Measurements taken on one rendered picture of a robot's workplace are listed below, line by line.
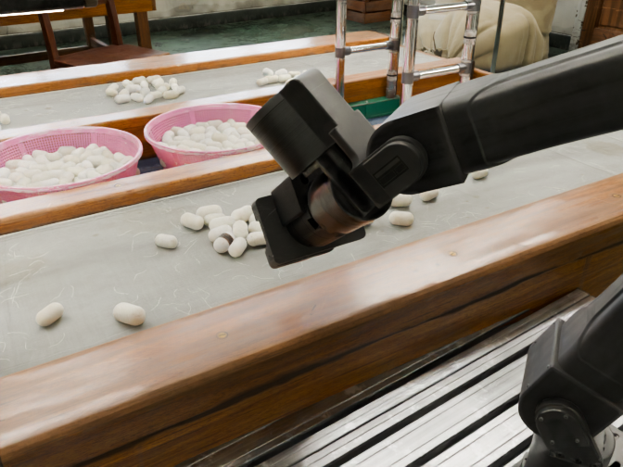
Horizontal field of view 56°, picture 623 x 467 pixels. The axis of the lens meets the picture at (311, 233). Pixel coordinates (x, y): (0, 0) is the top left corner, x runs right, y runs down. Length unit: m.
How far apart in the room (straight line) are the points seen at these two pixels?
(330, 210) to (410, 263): 0.25
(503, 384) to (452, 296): 0.11
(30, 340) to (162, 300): 0.14
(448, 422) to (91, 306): 0.41
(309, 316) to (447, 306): 0.17
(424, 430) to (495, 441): 0.07
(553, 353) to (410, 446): 0.19
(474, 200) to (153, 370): 0.56
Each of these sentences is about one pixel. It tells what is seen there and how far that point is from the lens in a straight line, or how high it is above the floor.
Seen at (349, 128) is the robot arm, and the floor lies 0.99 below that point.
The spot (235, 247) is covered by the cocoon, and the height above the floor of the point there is 0.76.
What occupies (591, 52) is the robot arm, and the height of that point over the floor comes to 1.06.
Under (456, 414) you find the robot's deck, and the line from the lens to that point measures 0.66.
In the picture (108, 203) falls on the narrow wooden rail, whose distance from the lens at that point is 0.91.
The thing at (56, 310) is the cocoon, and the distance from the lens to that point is 0.69.
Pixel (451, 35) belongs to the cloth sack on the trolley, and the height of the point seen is 0.43.
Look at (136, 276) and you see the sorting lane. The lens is 0.75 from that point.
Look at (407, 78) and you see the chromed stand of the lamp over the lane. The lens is 1.17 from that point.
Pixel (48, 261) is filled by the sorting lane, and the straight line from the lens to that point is 0.81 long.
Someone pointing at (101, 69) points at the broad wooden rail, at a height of 0.76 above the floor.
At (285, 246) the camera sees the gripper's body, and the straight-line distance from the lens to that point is 0.54.
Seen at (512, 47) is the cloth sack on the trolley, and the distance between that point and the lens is 3.65.
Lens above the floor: 1.14
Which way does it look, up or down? 30 degrees down
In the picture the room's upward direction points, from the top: straight up
